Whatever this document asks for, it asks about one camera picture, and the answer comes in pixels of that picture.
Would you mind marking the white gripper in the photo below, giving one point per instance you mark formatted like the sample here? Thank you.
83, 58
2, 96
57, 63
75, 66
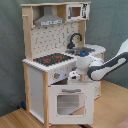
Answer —
73, 75

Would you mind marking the white toy oven door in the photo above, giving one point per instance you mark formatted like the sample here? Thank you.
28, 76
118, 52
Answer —
71, 104

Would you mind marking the wooden toy kitchen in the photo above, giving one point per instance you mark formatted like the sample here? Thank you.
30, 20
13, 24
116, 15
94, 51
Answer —
46, 40

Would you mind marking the left stove knob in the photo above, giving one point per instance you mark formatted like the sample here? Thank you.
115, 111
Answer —
56, 75

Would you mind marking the grey toy sink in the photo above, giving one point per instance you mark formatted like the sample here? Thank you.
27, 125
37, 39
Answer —
79, 50

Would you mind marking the black toy stovetop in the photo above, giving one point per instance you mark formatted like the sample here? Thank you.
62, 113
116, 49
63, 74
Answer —
52, 59

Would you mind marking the black toy faucet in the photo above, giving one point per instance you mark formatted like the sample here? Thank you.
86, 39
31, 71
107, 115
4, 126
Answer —
71, 44

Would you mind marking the grey range hood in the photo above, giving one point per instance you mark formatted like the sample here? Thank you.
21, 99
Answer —
48, 18

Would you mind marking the toy microwave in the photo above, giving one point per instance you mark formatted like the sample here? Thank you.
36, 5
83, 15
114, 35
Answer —
77, 11

